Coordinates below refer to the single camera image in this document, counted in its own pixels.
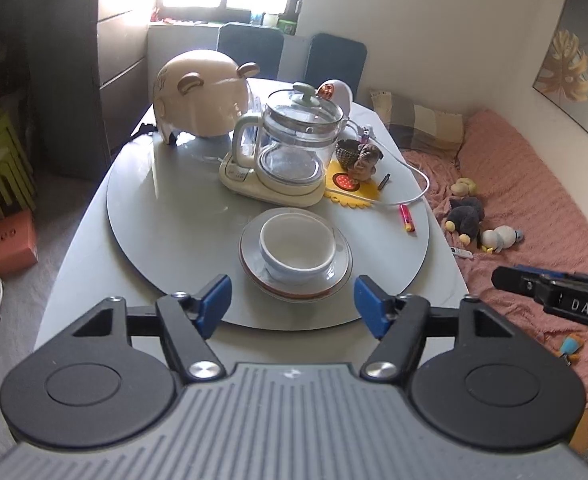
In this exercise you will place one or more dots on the yellow sunflower mat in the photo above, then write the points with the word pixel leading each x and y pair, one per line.
pixel 342 190

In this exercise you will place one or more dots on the green stacked stools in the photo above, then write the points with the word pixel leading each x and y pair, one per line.
pixel 17 184

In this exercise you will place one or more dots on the black pen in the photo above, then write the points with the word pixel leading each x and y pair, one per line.
pixel 384 182

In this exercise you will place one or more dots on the dark teal chair right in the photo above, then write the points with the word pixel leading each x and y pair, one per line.
pixel 334 57

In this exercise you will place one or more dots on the dog figurine with basket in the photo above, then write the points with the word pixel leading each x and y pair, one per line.
pixel 358 159

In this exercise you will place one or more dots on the orange box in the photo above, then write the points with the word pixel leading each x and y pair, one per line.
pixel 18 243

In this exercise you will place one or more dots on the floral ceramic plate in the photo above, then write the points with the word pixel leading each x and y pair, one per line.
pixel 313 289

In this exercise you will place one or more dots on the checkered pillow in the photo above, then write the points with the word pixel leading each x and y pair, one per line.
pixel 414 127

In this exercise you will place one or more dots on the glass kettle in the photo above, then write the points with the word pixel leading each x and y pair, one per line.
pixel 291 137

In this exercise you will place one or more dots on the dark cabinet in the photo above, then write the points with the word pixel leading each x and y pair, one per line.
pixel 87 73

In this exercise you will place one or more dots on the gold leaf wall picture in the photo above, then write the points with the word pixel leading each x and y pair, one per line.
pixel 581 60

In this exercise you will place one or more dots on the cream kettle base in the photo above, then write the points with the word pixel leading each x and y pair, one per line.
pixel 256 184

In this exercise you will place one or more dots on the yellow plush toy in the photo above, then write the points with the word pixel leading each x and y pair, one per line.
pixel 463 187

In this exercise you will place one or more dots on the dark teal chair left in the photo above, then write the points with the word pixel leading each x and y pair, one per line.
pixel 252 43

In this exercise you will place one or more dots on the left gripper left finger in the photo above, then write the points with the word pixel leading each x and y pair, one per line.
pixel 186 324

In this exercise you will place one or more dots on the red yellow lighter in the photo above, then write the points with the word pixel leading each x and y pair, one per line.
pixel 406 218

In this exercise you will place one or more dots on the black penguin plush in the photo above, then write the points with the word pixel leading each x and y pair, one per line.
pixel 464 218

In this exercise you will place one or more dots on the dark teal chair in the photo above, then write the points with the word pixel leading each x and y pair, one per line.
pixel 334 57
pixel 252 43

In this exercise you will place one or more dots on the white remote control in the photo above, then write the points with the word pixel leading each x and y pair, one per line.
pixel 461 253

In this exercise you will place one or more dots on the white egg-shaped device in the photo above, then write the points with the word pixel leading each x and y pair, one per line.
pixel 339 93

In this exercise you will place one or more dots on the white duck plush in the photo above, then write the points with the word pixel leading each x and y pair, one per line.
pixel 502 237

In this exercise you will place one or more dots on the beige bear-ear helmet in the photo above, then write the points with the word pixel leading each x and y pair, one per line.
pixel 201 92

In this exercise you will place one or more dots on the pink blanket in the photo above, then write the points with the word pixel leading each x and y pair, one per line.
pixel 518 190

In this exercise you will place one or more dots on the white ceramic bowl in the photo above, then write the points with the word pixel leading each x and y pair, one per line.
pixel 296 246

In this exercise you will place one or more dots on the grey lazy susan turntable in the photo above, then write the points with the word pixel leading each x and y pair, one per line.
pixel 179 226

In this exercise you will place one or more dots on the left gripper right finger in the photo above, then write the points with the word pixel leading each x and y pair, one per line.
pixel 397 322

